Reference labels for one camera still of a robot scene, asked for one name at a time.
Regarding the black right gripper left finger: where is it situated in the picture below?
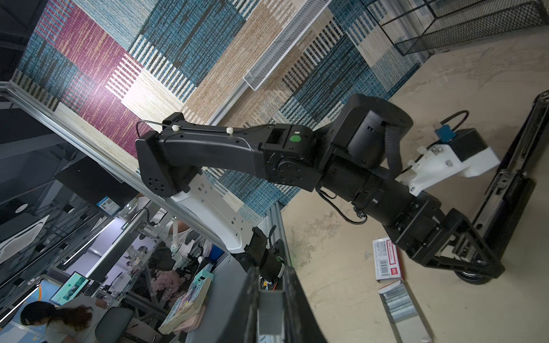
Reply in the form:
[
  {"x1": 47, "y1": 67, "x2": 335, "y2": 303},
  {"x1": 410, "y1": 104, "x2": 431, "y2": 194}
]
[{"x1": 218, "y1": 267, "x2": 260, "y2": 343}]

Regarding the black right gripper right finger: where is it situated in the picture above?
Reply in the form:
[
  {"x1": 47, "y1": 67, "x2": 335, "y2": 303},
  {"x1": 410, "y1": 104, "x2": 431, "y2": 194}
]
[{"x1": 283, "y1": 267, "x2": 327, "y2": 343}]

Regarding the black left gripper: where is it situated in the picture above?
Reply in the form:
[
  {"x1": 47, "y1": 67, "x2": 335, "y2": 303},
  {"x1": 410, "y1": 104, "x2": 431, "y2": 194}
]
[{"x1": 387, "y1": 192, "x2": 504, "y2": 279}]

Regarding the white staples tray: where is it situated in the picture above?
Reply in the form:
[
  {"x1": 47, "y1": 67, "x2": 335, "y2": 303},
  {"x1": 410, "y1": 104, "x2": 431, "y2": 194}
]
[{"x1": 378, "y1": 280, "x2": 435, "y2": 343}]

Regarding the red staples box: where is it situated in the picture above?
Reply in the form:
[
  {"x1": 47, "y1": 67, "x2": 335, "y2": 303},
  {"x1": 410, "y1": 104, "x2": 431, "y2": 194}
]
[{"x1": 373, "y1": 237, "x2": 403, "y2": 282}]

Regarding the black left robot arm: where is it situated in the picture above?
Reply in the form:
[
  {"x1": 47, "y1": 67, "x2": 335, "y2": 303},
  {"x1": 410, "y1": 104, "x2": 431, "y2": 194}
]
[{"x1": 136, "y1": 94, "x2": 504, "y2": 279}]

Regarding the stack of books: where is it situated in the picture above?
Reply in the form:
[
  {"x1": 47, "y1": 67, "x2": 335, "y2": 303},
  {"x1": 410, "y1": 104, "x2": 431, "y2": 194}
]
[{"x1": 159, "y1": 272, "x2": 214, "y2": 334}]

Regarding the person with dark hair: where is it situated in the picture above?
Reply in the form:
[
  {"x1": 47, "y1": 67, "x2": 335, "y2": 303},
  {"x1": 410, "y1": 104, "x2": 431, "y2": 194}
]
[{"x1": 20, "y1": 296, "x2": 108, "y2": 342}]

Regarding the laptop with green screen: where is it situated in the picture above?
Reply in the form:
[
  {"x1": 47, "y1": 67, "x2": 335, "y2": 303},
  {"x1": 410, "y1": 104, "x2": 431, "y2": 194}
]
[{"x1": 49, "y1": 272, "x2": 91, "y2": 306}]

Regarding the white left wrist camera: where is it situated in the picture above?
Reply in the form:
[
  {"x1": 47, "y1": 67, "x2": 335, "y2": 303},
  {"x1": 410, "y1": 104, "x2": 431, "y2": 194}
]
[{"x1": 399, "y1": 129, "x2": 500, "y2": 197}]

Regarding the black wire mesh shelf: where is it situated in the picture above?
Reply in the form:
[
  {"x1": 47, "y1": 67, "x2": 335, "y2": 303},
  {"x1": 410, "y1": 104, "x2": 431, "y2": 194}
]
[{"x1": 367, "y1": 1, "x2": 548, "y2": 56}]

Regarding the white wire mesh basket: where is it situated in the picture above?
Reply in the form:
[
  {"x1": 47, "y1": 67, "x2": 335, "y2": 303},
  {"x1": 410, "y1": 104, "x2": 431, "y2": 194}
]
[{"x1": 243, "y1": 0, "x2": 331, "y2": 91}]

